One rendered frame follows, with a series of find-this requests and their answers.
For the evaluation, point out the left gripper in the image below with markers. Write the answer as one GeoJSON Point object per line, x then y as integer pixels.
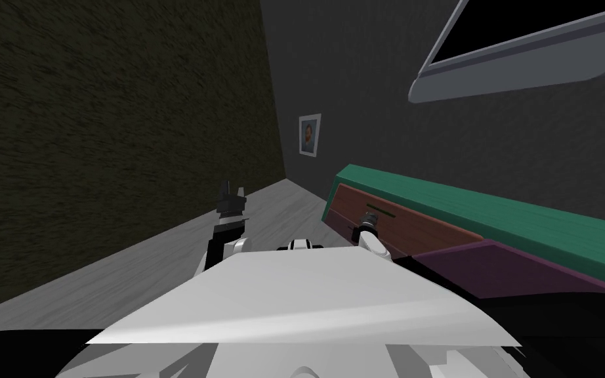
{"type": "Point", "coordinates": [230, 206]}

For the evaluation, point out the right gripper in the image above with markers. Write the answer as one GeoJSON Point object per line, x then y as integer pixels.
{"type": "Point", "coordinates": [370, 219]}

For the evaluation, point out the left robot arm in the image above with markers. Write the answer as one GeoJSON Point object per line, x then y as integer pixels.
{"type": "Point", "coordinates": [222, 247]}

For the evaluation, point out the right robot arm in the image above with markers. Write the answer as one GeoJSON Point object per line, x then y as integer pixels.
{"type": "Point", "coordinates": [373, 242]}

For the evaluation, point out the brown drawer front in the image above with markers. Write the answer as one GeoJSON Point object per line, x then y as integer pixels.
{"type": "Point", "coordinates": [418, 228]}

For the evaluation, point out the framed portrait picture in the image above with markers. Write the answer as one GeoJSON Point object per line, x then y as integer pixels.
{"type": "Point", "coordinates": [309, 135]}

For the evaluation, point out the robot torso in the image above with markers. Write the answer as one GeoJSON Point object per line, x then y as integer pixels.
{"type": "Point", "coordinates": [302, 299]}

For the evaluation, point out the green-topped purple cabinet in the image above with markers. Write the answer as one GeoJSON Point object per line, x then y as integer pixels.
{"type": "Point", "coordinates": [517, 226]}

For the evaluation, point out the grey-framed window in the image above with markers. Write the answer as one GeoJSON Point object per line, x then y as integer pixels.
{"type": "Point", "coordinates": [523, 47]}

